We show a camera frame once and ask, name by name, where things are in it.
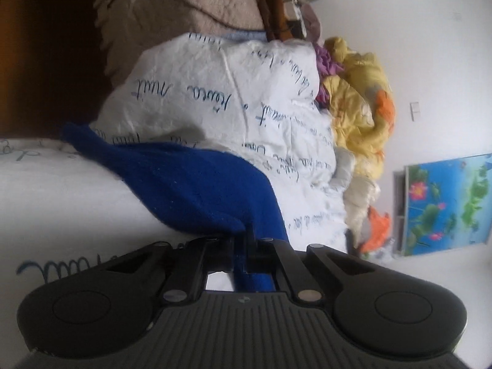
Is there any white script-printed bed sheet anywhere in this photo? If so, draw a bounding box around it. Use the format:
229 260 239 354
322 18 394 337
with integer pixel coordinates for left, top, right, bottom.
0 32 355 289

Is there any purple cloth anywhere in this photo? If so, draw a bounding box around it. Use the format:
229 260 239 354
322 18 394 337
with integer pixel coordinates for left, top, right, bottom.
303 3 343 105

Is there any brown leather bag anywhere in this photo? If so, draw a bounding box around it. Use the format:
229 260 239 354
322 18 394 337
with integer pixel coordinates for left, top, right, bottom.
258 0 301 42

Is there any orange garment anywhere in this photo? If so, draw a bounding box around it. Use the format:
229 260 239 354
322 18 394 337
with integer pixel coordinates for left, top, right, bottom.
359 206 391 253

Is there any yellow orange quilt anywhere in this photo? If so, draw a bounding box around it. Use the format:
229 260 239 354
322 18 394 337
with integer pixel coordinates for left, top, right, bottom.
323 38 396 243

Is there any beige quilted headboard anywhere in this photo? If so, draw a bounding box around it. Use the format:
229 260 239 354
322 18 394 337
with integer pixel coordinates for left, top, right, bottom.
94 0 263 86

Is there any blue fleece garment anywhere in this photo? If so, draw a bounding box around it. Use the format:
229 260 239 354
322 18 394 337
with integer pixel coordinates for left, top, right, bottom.
61 122 290 295

